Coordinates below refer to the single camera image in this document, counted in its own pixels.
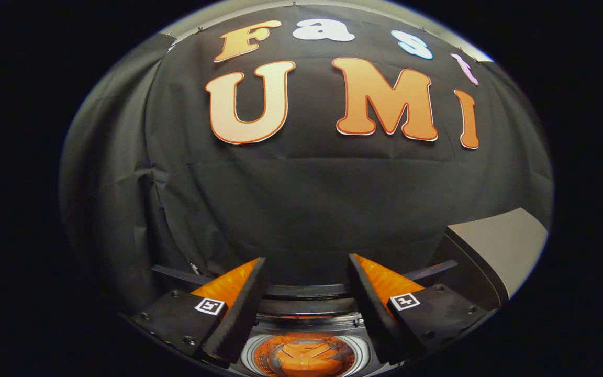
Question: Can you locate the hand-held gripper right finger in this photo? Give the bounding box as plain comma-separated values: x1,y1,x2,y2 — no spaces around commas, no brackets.
347,253,489,365

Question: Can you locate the grey cabinet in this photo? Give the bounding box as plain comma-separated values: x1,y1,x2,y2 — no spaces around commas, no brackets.
431,208,549,311

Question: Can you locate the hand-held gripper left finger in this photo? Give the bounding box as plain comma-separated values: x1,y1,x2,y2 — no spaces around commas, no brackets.
129,257,268,366

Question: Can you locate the yellow polo shirt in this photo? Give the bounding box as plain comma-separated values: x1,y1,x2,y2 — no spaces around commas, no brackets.
275,340,343,377

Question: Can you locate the dark washing machine lid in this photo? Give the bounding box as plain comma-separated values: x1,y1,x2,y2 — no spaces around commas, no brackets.
151,260,459,316

